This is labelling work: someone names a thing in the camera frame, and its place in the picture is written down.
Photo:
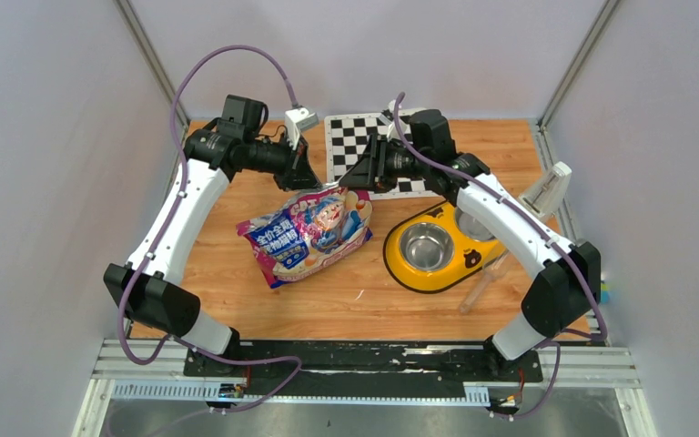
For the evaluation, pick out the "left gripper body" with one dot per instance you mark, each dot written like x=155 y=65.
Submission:
x=277 y=159

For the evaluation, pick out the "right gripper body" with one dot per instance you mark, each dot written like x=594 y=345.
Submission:
x=396 y=163

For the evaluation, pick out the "pink pet food bag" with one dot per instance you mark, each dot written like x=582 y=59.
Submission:
x=313 y=230

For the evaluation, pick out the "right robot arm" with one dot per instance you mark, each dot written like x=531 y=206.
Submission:
x=565 y=275

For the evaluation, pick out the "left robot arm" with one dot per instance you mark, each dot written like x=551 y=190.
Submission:
x=146 y=288

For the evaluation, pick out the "yellow double pet bowl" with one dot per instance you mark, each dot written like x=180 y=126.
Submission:
x=440 y=247

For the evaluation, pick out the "black white chessboard mat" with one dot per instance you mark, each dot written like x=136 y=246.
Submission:
x=345 y=139

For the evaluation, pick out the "clear plastic scoop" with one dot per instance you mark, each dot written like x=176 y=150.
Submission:
x=485 y=283

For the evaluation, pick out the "green blue block toy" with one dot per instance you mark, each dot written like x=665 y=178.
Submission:
x=604 y=292

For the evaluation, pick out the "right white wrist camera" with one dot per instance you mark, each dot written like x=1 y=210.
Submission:
x=394 y=128

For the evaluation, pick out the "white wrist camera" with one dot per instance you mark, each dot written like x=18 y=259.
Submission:
x=297 y=120
x=394 y=128

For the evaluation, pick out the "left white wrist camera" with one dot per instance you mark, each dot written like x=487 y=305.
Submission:
x=297 y=120

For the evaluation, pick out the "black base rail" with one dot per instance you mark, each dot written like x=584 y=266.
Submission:
x=442 y=373

